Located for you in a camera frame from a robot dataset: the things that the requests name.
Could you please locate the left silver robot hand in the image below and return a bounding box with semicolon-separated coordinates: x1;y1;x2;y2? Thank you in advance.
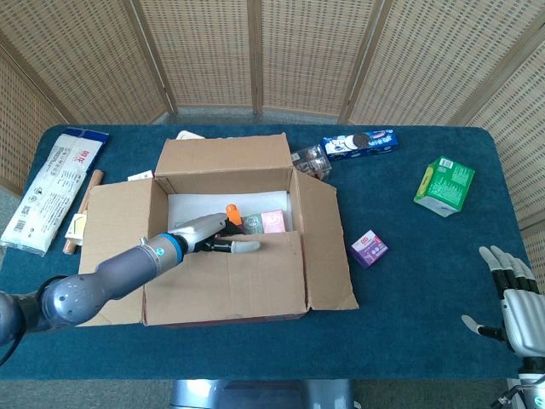
168;212;261;256

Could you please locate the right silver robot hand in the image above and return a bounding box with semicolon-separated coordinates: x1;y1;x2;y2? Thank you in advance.
462;245;545;359

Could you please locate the brown cardboard box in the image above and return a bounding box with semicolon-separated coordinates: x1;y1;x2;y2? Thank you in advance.
78;132;359;328

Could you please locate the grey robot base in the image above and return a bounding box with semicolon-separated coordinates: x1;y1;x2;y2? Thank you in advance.
169;378;355;409

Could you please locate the grey green small box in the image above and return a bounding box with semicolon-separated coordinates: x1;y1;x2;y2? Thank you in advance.
240;212;265;235

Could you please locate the pink small box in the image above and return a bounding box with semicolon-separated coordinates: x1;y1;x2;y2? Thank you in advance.
260;209;287;234

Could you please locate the clear plastic snack pack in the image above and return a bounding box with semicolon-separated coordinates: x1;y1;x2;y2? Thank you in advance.
290;144;333;182

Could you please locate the green carton box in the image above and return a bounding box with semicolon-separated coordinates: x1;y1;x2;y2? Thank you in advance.
413;155;476;218

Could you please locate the small purple box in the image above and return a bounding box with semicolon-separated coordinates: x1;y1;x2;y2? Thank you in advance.
351;229;389;269

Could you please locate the blue cookie package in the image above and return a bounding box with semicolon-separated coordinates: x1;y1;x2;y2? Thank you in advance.
320;129;400;162

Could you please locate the white foam liner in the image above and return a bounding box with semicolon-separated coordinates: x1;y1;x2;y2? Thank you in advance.
168;189;295;231

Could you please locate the orange capped bottle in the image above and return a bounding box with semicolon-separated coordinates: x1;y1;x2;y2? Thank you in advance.
225;203;244;233

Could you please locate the blue table cloth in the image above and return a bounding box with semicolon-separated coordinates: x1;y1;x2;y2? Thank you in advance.
0;124;527;381

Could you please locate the wooden rolling pin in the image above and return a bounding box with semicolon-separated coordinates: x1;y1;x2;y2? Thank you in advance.
62;169;105;256

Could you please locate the white yellow hanging carton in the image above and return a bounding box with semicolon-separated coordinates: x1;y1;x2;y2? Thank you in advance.
64;212;89;247

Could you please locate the white plastic noodle package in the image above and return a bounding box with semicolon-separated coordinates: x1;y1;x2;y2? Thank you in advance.
0;132;110;256

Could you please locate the bamboo folding screen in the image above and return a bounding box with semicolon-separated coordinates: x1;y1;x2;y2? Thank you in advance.
0;0;545;268

